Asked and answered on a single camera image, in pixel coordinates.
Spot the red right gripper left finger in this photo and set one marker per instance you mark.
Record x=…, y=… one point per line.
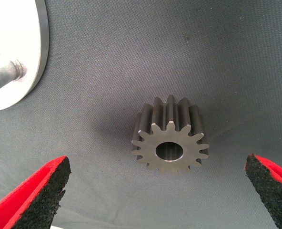
x=26, y=200

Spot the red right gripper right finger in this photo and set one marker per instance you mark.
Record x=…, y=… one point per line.
x=276, y=195

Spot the dark table cloth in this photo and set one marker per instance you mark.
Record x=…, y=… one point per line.
x=179, y=47

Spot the round metal carrier plate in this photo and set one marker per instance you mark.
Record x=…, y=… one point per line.
x=12, y=35

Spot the steel planetary gear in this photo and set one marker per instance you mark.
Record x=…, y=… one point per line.
x=150, y=148

